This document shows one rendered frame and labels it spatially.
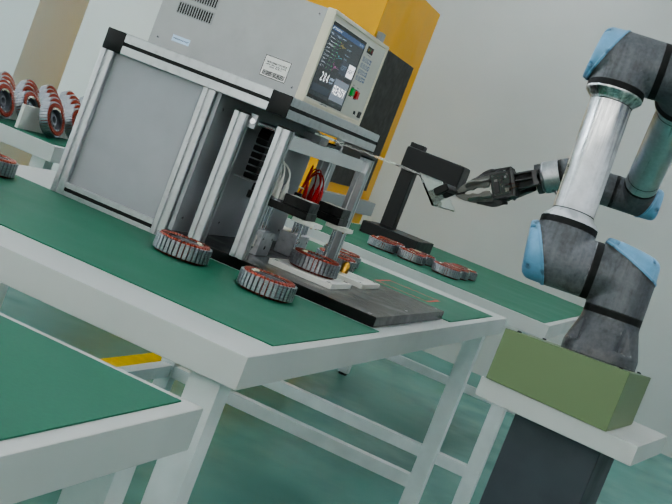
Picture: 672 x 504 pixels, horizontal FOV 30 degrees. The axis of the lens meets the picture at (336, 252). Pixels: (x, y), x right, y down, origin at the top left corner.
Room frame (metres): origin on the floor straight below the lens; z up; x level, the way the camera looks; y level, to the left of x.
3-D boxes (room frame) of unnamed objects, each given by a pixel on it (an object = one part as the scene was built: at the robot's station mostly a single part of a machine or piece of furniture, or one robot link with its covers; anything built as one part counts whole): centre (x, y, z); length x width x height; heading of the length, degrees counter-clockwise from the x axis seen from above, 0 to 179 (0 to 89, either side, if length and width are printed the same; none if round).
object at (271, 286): (2.32, 0.10, 0.77); 0.11 x 0.11 x 0.04
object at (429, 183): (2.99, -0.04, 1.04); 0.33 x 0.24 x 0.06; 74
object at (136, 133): (2.62, 0.48, 0.91); 0.28 x 0.03 x 0.32; 74
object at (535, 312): (5.15, -0.47, 0.37); 1.85 x 1.10 x 0.75; 164
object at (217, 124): (2.89, 0.24, 0.92); 0.66 x 0.01 x 0.30; 164
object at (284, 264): (2.70, 0.03, 0.78); 0.15 x 0.15 x 0.01; 74
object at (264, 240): (2.74, 0.17, 0.80); 0.07 x 0.05 x 0.06; 164
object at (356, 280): (2.93, -0.03, 0.78); 0.15 x 0.15 x 0.01; 74
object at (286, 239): (2.97, 0.11, 0.80); 0.07 x 0.05 x 0.06; 164
